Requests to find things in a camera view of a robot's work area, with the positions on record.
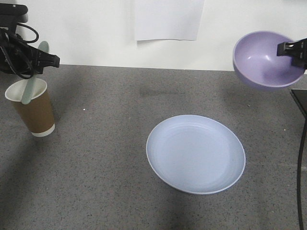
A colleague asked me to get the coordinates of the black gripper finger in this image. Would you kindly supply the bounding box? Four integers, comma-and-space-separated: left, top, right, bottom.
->
291, 57, 307, 69
277, 38, 307, 59

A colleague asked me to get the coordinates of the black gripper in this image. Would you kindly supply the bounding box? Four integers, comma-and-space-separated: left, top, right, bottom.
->
0, 31, 60, 76

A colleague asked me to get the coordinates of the pale green plastic spoon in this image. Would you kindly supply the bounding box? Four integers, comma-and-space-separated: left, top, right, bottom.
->
21, 41, 49, 105

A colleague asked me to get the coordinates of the lilac plastic bowl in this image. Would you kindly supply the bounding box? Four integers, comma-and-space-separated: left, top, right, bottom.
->
233, 31, 305, 91

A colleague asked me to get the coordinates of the brown paper cup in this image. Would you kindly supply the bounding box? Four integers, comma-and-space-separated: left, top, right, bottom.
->
5, 78, 55, 137

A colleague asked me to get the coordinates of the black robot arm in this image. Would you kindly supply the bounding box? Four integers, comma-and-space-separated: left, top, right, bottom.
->
0, 3, 60, 79

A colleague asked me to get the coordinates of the light blue plastic plate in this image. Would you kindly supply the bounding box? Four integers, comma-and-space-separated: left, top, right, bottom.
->
146, 115, 246, 195

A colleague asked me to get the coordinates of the black induction cooktop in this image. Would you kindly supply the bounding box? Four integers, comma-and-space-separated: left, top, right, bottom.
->
290, 89, 307, 119

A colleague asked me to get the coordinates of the white paper sheet on wall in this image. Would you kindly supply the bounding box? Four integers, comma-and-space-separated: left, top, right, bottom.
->
134, 0, 204, 41

